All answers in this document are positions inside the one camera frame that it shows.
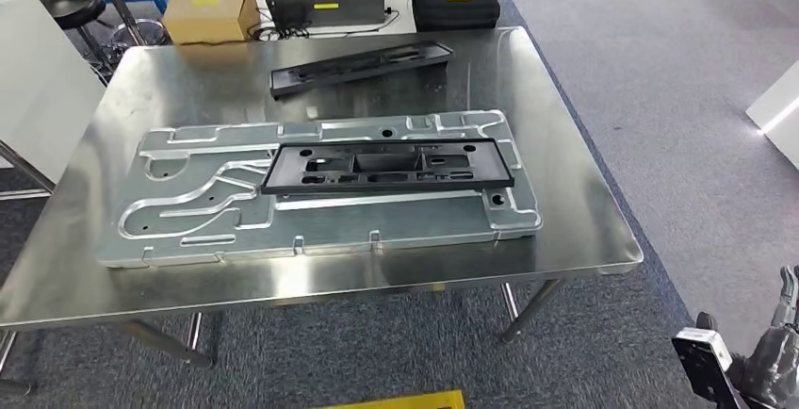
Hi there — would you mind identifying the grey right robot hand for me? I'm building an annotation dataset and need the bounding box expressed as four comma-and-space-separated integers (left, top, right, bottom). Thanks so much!
742, 265, 799, 409

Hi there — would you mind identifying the black plastic frame part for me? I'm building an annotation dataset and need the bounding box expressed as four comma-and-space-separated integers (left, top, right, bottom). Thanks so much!
269, 41, 456, 98
260, 138, 516, 197

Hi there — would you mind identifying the stainless steel workbench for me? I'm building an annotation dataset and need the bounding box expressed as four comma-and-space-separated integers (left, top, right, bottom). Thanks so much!
0, 26, 645, 395

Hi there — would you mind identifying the white platform block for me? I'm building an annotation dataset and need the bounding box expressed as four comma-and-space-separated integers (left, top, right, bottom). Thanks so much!
745, 59, 799, 172

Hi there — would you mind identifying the machined aluminium fixture plate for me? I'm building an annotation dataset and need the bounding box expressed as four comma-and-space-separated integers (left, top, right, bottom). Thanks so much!
94, 109, 543, 270

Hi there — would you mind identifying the black zip case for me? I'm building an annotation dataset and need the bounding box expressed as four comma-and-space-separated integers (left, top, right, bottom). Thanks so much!
410, 0, 502, 33

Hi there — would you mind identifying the black power adapter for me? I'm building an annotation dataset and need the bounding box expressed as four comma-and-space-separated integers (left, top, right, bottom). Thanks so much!
268, 0, 312, 31

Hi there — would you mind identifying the brown cardboard box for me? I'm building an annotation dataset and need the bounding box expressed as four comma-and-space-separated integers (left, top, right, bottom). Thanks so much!
162, 0, 260, 45

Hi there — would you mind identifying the black round stool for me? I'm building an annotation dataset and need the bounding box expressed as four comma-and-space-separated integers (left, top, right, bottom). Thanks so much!
40, 0, 171, 83

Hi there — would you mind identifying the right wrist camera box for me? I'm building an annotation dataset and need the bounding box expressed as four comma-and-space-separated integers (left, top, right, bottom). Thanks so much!
671, 328, 744, 409

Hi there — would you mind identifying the thin black power cable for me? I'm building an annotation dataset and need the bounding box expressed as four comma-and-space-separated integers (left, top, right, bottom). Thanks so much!
248, 9, 402, 42

